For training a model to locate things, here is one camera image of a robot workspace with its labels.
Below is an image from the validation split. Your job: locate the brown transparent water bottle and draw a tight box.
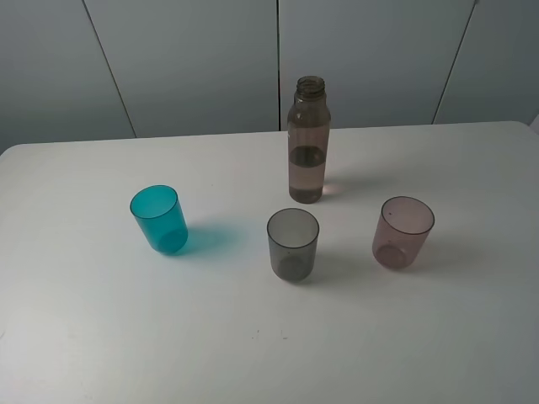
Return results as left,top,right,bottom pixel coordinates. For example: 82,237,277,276
287,76,331,205

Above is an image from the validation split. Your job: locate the grey transparent plastic cup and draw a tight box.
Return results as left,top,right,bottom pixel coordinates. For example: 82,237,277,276
266,208,320,283

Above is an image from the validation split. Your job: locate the teal transparent plastic cup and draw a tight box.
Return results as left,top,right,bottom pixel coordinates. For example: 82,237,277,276
130,184,189,255

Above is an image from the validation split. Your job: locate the pink transparent plastic cup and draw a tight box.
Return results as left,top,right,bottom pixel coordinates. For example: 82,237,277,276
372,195,435,270

